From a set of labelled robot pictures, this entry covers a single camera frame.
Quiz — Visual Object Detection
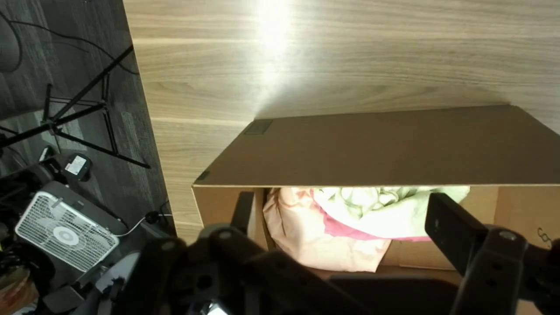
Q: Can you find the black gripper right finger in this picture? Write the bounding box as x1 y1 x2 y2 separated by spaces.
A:
423 191 560 315

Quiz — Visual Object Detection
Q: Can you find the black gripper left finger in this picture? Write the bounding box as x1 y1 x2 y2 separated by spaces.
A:
110 191 364 315

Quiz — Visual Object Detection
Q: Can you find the peach t-shirt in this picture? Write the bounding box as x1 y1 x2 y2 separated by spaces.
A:
260 185 392 273

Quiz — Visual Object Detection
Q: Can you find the pale cream towel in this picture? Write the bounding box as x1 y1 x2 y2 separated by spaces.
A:
311 185 470 241

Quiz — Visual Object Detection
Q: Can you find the brown cardboard box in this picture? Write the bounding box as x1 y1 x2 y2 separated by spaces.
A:
190 103 560 276

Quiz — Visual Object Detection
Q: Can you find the white box fan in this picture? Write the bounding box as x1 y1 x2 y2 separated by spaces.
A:
14 189 120 273

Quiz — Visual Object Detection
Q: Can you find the black tripod stand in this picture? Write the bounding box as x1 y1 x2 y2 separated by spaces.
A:
0 45 154 171

